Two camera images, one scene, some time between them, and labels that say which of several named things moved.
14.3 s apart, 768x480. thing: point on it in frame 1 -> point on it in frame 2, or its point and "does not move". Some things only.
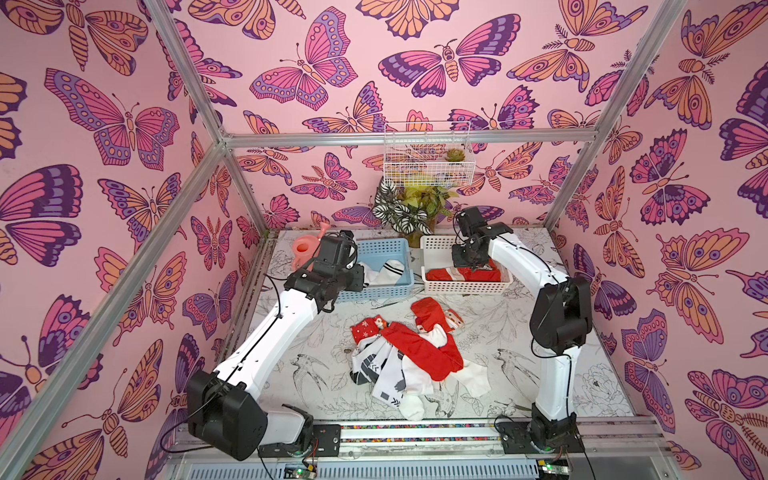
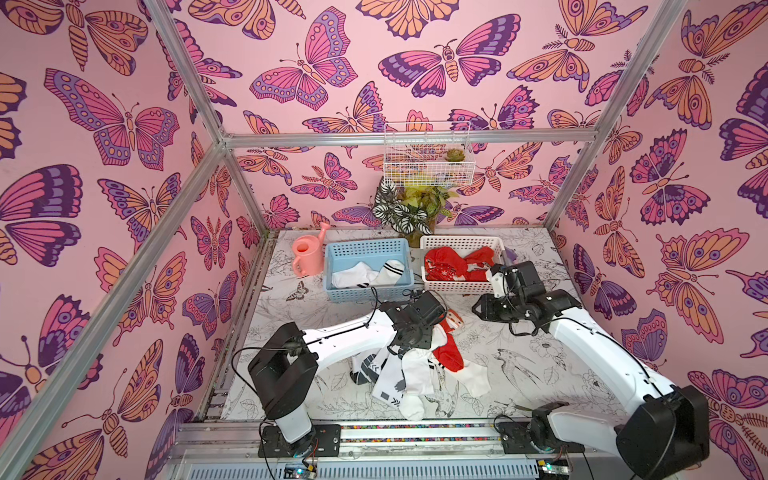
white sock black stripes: x=389 y=274 does not move
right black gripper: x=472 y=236 -> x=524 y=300
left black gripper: x=357 y=272 -> x=427 y=342
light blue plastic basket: x=375 y=254 does not move
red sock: x=492 y=275 does not move
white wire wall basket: x=428 y=155 does not move
